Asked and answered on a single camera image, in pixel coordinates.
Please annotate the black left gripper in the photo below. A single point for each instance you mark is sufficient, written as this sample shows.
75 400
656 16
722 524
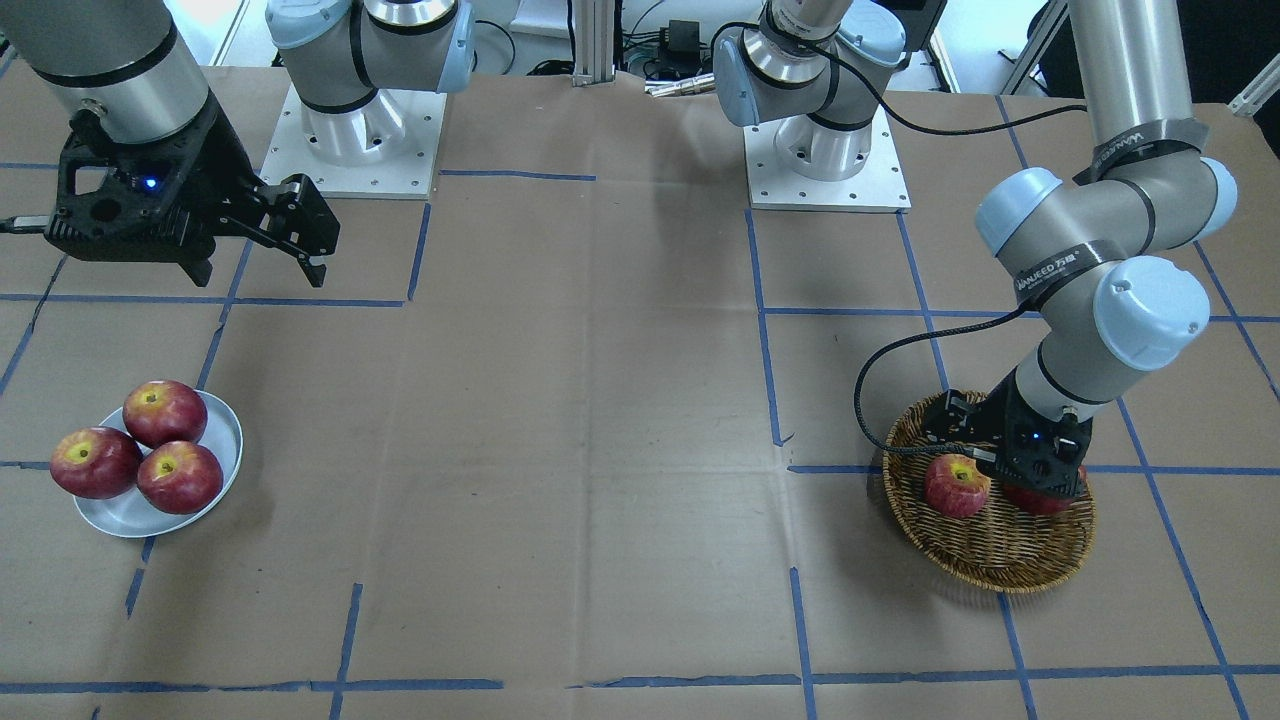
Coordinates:
993 420

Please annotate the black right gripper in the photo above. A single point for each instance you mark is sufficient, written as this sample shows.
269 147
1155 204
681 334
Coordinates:
222 160

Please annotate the red yellow striped apple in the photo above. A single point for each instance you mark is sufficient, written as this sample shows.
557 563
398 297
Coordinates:
955 487

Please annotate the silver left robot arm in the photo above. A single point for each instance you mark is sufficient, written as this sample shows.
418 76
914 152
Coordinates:
1082 255

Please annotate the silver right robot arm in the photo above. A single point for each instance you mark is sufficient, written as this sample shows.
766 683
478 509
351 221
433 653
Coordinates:
129 59

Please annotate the dark red apple in basket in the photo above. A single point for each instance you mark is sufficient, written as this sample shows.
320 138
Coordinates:
1033 502

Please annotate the round woven wicker basket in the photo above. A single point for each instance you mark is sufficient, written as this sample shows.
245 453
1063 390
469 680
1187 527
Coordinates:
1001 548

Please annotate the red apple plate back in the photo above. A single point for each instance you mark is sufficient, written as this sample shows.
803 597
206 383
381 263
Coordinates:
159 412

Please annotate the red apple plate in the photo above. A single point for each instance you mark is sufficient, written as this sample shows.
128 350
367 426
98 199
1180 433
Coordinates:
180 477
96 462
159 412

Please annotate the red apple plate front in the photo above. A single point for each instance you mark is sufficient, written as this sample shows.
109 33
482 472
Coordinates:
180 477

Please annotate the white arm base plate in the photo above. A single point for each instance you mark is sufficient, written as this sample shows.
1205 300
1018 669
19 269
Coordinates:
797 165
400 170

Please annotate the aluminium frame post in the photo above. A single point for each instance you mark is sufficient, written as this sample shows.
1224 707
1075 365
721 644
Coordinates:
594 35

